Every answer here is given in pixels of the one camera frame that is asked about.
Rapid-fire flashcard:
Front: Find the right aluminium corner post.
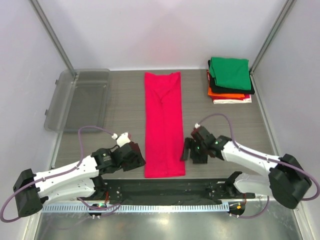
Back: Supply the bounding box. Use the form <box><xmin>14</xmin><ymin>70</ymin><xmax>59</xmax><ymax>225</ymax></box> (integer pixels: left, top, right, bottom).
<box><xmin>249</xmin><ymin>0</ymin><xmax>297</xmax><ymax>75</ymax></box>

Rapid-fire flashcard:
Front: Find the left aluminium corner post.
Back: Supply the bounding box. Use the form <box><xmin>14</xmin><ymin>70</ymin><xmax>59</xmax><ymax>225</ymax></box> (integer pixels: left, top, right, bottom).
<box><xmin>29</xmin><ymin>0</ymin><xmax>77</xmax><ymax>78</ymax></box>

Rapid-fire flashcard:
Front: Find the white folded t-shirt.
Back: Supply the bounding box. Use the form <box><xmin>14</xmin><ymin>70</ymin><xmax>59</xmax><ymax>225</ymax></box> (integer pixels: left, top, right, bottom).
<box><xmin>212</xmin><ymin>94</ymin><xmax>252</xmax><ymax>104</ymax></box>

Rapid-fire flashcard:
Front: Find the orange folded t-shirt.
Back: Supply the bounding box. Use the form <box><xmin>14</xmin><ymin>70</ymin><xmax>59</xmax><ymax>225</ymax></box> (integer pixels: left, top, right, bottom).
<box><xmin>207</xmin><ymin>87</ymin><xmax>246</xmax><ymax>100</ymax></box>

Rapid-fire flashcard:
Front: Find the red folded t-shirt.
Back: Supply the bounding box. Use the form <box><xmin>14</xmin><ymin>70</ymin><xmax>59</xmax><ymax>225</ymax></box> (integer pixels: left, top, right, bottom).
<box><xmin>206</xmin><ymin>69</ymin><xmax>211</xmax><ymax>82</ymax></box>

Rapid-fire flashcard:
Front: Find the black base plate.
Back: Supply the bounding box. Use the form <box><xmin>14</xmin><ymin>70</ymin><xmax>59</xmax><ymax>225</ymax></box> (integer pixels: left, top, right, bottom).
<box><xmin>87</xmin><ymin>178</ymin><xmax>255</xmax><ymax>206</ymax></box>

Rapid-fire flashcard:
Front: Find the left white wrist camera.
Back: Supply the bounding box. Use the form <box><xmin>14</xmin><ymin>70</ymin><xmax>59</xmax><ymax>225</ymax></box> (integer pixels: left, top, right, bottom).
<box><xmin>111</xmin><ymin>132</ymin><xmax>131</xmax><ymax>147</ymax></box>

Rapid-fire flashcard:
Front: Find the clear plastic bin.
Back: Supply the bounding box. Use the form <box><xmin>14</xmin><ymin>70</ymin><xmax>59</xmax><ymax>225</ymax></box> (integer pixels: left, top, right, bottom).
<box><xmin>44</xmin><ymin>68</ymin><xmax>111</xmax><ymax>133</ymax></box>

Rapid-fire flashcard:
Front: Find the black folded t-shirt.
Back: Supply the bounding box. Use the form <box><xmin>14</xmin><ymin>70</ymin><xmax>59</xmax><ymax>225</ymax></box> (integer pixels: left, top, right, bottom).
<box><xmin>207</xmin><ymin>60</ymin><xmax>255</xmax><ymax>95</ymax></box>

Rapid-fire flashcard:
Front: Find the green folded t-shirt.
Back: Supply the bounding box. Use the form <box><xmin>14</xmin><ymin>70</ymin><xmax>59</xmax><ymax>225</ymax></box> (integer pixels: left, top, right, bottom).
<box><xmin>209</xmin><ymin>57</ymin><xmax>252</xmax><ymax>91</ymax></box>

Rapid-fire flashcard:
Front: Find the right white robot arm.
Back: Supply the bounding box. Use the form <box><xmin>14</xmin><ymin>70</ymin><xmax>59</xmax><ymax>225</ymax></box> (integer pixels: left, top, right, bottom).
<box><xmin>181</xmin><ymin>126</ymin><xmax>312</xmax><ymax>209</ymax></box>

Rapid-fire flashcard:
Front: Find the crimson red t-shirt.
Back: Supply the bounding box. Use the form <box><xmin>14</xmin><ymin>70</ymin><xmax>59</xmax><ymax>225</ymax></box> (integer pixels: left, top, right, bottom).
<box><xmin>144</xmin><ymin>72</ymin><xmax>186</xmax><ymax>178</ymax></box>

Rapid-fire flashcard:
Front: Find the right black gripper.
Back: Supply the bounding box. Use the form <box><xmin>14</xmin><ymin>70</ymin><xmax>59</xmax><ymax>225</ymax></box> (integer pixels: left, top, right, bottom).
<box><xmin>180</xmin><ymin>136</ymin><xmax>208</xmax><ymax>164</ymax></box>

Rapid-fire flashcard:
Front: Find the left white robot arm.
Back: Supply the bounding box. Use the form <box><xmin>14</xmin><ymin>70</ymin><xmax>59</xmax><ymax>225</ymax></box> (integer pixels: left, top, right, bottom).
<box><xmin>13</xmin><ymin>141</ymin><xmax>146</xmax><ymax>218</ymax></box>

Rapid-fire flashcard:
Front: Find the slotted cable duct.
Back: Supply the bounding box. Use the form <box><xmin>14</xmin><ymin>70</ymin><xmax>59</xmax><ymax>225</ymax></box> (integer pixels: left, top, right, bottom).
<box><xmin>42</xmin><ymin>202</ymin><xmax>229</xmax><ymax>213</ymax></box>

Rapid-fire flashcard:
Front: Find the aluminium corner post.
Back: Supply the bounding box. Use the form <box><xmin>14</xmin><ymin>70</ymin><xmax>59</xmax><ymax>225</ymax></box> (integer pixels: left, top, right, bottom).
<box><xmin>29</xmin><ymin>0</ymin><xmax>77</xmax><ymax>78</ymax></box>
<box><xmin>249</xmin><ymin>0</ymin><xmax>297</xmax><ymax>75</ymax></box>

